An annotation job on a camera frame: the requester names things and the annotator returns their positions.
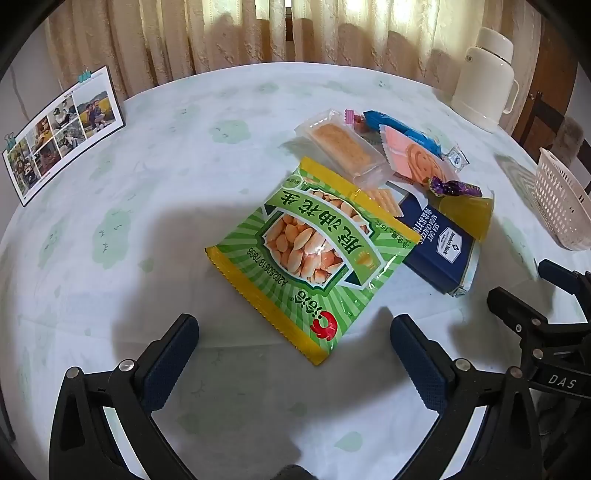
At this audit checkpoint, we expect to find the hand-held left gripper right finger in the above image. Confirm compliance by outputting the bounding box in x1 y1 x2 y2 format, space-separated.
390 314 543 480

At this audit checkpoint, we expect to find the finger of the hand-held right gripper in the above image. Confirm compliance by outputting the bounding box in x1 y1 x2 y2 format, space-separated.
537 257 591 302
487 286 555 344

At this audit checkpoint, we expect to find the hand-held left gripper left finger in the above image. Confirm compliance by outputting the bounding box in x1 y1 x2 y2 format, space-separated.
48 314 201 480

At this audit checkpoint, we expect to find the white plastic basket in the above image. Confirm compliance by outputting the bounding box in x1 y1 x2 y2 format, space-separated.
533 148 591 252

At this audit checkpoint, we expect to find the navy cracker packet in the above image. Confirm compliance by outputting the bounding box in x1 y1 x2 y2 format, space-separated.
367 182 478 296

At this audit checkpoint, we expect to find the green peanut packet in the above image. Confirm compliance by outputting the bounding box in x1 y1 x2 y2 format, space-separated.
204 157 423 367

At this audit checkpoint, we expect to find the blue snack packet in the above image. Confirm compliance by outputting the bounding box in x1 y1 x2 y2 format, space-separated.
362 110 446 155

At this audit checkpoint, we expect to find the yellow jelly packet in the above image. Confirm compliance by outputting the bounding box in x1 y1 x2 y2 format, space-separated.
436 191 495 243

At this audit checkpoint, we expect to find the grey fuzzy cloth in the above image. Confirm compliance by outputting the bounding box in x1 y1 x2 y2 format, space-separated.
551 115 588 167

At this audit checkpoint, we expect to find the purple foil candy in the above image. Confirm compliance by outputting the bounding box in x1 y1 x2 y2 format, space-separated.
427 176 483 199

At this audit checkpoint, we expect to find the dark wooden chair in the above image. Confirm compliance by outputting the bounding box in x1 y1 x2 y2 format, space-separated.
510 90 575 148

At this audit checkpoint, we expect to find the pink smiley cookie packet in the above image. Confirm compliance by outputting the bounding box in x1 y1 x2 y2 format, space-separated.
379 124 462 190

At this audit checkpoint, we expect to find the cream thermos jug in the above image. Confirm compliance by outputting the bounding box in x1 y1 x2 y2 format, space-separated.
451 27 520 134

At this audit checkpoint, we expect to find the brown wooden door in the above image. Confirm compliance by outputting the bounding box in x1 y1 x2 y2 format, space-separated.
531 21 579 116

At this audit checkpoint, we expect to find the clear biscuit packet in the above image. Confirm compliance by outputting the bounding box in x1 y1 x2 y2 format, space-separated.
294 108 393 190

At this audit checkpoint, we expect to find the small pink candy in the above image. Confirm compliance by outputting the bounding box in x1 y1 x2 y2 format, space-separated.
344 109 368 134

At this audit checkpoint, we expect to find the photo collage board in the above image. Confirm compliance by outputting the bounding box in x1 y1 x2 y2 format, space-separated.
2 65 125 207

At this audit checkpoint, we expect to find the beige curtain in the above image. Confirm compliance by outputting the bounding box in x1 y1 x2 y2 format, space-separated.
44 0 550 100

